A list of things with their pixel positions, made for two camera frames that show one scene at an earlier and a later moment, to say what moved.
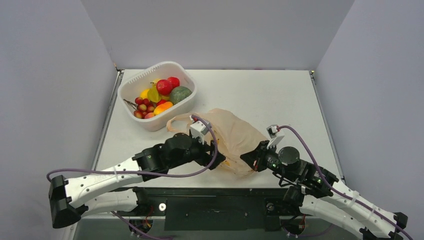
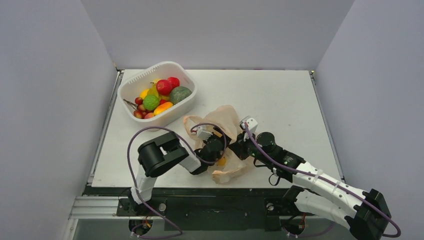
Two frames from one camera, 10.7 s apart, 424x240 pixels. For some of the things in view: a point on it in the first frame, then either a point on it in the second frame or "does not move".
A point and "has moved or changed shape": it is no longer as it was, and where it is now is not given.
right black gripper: x=260 y=154 -> x=241 y=147
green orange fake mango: x=162 y=107 does not move
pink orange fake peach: x=149 y=115 does not move
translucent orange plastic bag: x=234 y=136 has moved or changed shape
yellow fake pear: x=154 y=83 does not move
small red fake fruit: x=164 y=86 does not move
